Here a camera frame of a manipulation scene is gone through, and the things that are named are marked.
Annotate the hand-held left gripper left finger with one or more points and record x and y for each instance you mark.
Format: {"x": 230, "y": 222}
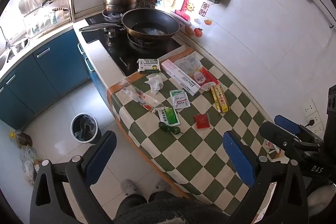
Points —
{"x": 101, "y": 153}

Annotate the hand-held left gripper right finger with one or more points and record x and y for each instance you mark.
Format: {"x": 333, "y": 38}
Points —
{"x": 240, "y": 158}

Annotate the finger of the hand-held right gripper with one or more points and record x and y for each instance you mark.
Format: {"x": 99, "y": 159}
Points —
{"x": 287, "y": 123}
{"x": 275, "y": 133}

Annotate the white round trash bin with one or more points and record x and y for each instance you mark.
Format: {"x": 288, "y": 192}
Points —
{"x": 85, "y": 128}

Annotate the green white sachet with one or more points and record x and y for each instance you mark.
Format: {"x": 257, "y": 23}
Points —
{"x": 169, "y": 116}

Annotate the green white medicine box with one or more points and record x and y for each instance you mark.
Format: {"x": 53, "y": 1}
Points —
{"x": 148, "y": 65}

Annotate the person's right forearm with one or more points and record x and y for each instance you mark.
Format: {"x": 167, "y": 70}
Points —
{"x": 321, "y": 200}

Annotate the white red paper packet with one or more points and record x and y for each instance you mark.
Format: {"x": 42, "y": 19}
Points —
{"x": 270, "y": 146}

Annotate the black plug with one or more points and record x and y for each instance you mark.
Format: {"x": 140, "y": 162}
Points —
{"x": 310, "y": 123}

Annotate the person's left grey slipper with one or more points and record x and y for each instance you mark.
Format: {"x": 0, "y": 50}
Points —
{"x": 128, "y": 186}

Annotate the person's grey slipper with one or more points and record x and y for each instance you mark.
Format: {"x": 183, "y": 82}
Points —
{"x": 128, "y": 186}
{"x": 161, "y": 184}

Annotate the person's left leg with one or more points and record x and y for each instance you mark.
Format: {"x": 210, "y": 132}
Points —
{"x": 131, "y": 207}

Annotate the person's leg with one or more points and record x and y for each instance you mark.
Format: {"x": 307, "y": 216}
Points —
{"x": 164, "y": 197}
{"x": 131, "y": 207}

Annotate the yellow box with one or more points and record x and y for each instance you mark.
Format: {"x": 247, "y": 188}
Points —
{"x": 220, "y": 98}

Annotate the brown cardboard box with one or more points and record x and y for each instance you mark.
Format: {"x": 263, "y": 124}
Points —
{"x": 37, "y": 165}

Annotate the clear plastic wrapper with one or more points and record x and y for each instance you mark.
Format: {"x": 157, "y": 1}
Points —
{"x": 139, "y": 98}

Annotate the person's right grey slipper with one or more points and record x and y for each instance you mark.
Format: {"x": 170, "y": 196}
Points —
{"x": 161, "y": 184}

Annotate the clear plastic bag with greens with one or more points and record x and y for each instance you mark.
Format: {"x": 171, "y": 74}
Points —
{"x": 29, "y": 161}

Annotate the blue counter cabinet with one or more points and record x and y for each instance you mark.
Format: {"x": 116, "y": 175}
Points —
{"x": 98, "y": 79}

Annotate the dark green crumpled wrapper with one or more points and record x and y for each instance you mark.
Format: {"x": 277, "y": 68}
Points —
{"x": 170, "y": 129}

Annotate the person's right leg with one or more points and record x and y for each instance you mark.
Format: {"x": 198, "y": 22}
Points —
{"x": 164, "y": 197}

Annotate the plastic oil bottle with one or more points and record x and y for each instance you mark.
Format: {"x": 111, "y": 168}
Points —
{"x": 22, "y": 138}

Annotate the crumpled white tissue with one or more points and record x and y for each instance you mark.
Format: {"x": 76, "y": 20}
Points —
{"x": 155, "y": 83}

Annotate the long blue cabinet row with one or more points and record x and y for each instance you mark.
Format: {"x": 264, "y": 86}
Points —
{"x": 39, "y": 77}

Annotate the long white box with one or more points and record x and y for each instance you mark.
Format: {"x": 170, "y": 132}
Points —
{"x": 181, "y": 78}

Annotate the black glass gas stove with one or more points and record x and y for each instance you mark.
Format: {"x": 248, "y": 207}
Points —
{"x": 115, "y": 49}

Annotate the printed clear plastic bag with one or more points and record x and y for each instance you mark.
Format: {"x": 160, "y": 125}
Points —
{"x": 187, "y": 61}

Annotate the steel sink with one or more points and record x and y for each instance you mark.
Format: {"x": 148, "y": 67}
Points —
{"x": 13, "y": 49}

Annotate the dark frying pan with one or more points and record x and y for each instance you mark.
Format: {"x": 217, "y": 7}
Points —
{"x": 149, "y": 24}

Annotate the dish rack with dishes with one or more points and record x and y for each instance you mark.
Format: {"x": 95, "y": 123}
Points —
{"x": 47, "y": 14}

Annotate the white wall socket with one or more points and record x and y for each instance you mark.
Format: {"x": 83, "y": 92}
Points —
{"x": 309, "y": 108}

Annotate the tomato wall sticker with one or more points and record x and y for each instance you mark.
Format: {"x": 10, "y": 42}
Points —
{"x": 198, "y": 32}

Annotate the orange fruit wall sticker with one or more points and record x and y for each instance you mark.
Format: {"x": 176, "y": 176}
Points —
{"x": 208, "y": 22}

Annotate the red seal wall sticker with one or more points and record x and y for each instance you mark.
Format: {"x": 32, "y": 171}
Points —
{"x": 203, "y": 7}

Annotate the oval frame wall sticker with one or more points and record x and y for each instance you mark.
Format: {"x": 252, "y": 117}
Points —
{"x": 169, "y": 0}

